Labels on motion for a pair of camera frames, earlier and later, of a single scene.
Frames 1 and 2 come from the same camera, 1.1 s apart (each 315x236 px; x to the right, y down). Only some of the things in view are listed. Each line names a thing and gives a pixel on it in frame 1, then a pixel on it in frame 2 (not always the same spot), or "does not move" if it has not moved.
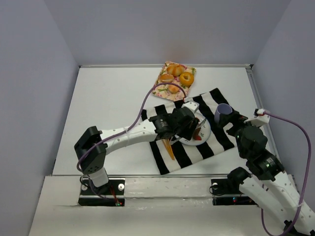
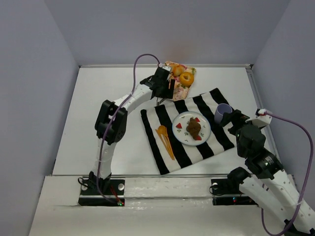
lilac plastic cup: [222, 108] does not move
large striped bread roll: [175, 70] does not move
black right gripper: [231, 122] does not move
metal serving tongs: [177, 137] -> [158, 103]
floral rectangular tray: [175, 73] does not move
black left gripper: [191, 126] -> [165, 89]
